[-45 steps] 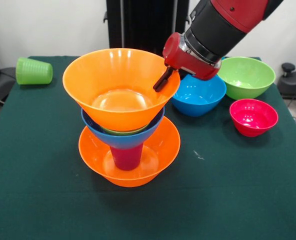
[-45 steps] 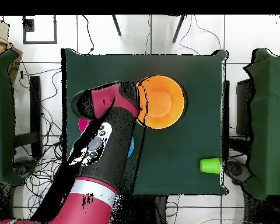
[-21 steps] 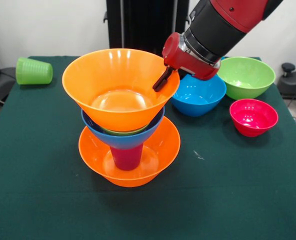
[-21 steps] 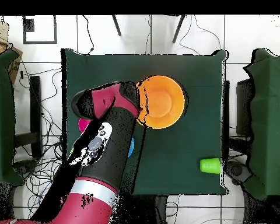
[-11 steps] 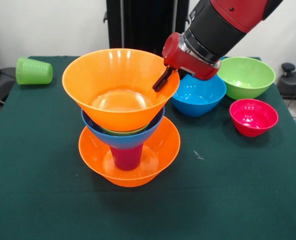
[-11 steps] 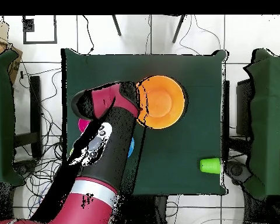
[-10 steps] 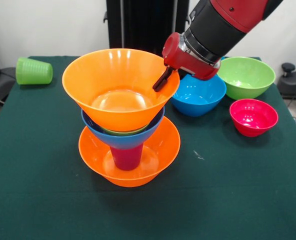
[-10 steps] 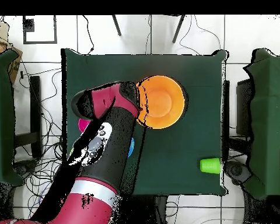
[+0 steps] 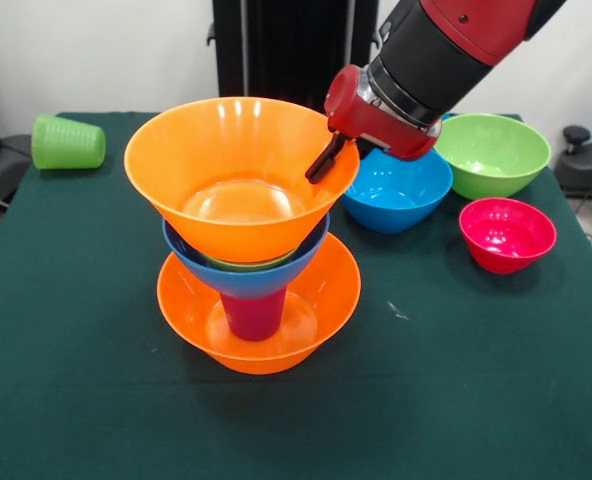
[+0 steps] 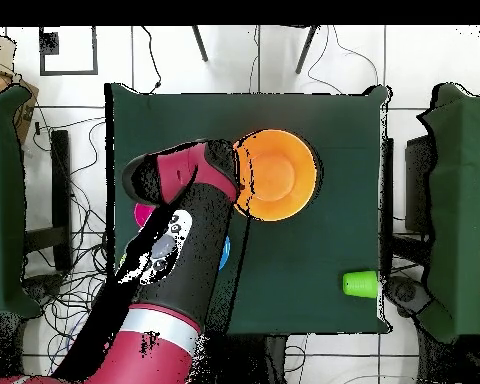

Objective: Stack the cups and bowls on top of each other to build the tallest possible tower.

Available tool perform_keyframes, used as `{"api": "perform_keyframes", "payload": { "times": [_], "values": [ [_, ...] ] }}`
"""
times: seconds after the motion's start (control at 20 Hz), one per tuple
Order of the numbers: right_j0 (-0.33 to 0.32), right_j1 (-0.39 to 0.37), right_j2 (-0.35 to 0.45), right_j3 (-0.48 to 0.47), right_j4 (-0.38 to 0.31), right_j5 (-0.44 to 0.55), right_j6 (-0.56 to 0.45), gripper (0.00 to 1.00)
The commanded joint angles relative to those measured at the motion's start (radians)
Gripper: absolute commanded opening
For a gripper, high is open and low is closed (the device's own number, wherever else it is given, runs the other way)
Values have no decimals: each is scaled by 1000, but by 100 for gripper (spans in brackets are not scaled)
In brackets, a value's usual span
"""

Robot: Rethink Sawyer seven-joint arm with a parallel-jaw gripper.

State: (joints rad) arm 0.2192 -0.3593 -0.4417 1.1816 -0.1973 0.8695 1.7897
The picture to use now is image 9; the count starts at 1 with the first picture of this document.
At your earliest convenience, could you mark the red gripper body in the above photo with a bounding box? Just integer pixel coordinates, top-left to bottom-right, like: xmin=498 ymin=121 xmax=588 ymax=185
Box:
xmin=323 ymin=64 xmax=443 ymax=162

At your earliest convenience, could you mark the large orange plastic bowl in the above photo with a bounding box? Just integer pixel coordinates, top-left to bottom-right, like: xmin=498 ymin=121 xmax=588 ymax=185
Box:
xmin=156 ymin=232 xmax=363 ymax=376
xmin=123 ymin=96 xmax=361 ymax=264

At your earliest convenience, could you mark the small green plastic bowl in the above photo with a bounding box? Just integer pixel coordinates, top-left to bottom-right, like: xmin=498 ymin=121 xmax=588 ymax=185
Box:
xmin=203 ymin=252 xmax=297 ymax=273

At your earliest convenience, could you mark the blue plastic bowl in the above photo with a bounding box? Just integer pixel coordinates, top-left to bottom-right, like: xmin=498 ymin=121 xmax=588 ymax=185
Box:
xmin=340 ymin=147 xmax=454 ymax=235
xmin=161 ymin=214 xmax=331 ymax=300

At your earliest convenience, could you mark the purple plastic cup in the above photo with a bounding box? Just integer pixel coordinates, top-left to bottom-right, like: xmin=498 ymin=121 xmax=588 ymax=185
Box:
xmin=219 ymin=289 xmax=288 ymax=343

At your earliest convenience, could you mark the green plastic cup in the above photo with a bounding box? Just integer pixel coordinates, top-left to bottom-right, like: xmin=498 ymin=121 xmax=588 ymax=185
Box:
xmin=30 ymin=114 xmax=107 ymax=171

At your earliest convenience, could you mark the large green plastic bowl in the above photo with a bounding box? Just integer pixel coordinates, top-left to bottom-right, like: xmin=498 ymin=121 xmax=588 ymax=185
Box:
xmin=433 ymin=113 xmax=553 ymax=200

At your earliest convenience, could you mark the small pink plastic bowl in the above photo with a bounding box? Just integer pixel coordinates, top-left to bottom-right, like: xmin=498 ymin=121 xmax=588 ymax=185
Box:
xmin=458 ymin=197 xmax=558 ymax=276

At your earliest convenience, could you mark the black stand base with knob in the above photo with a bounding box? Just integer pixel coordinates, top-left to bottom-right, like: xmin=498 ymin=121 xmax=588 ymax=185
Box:
xmin=555 ymin=124 xmax=592 ymax=201

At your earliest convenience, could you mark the dark green table cloth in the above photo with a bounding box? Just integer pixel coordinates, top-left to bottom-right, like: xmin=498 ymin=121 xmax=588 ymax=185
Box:
xmin=0 ymin=111 xmax=592 ymax=480

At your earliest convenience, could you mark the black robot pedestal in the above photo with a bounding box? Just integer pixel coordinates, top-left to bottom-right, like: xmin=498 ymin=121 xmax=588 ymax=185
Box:
xmin=206 ymin=0 xmax=385 ymax=114

